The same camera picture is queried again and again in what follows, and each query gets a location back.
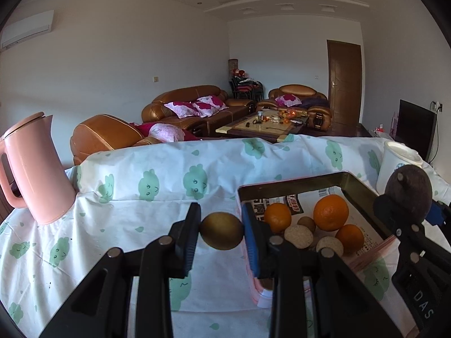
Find orange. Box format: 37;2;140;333
313;195;349;231
335;224;365;255
264;203;292;234

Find small longan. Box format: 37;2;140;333
297;216;317;234
200;212;244;250

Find small longan front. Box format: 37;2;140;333
297;216;317;234

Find purple passion fruit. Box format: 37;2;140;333
384;165;433;223

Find pink cardboard box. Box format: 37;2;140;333
238;172;397;304

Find white cloud-print tablecloth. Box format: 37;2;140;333
0;134;451;338

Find wooden coffee table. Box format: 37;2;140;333
216;109;309;143

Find pink pillow near armchair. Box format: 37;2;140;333
148;123;185;143

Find white cartoon pig mug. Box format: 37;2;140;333
376;141;423;195

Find pink cushion far armchair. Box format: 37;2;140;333
275;94;302;108

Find pink floral cushion right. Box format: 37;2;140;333
191;95;228;117

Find pink floral cushion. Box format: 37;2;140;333
164;101;200;119
191;95;228;117

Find brown leather far armchair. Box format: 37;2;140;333
256;84;333;131

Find brown leather armchair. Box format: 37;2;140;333
69;113;202;166
256;84;333;131

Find pink floral cushion left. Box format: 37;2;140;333
164;101;200;119

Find brown leather long sofa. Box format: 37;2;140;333
142;85;255;137

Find stacked dark chairs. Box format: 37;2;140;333
229;69;264;102

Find pink electric kettle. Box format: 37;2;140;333
1;112;76;225

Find brown leather armchair near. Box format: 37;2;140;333
69;113;202;166

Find black television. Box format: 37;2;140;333
394;99;437;162

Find brown wooden door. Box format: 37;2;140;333
327;40;362;127

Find white wall air conditioner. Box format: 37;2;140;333
1;10;54;51

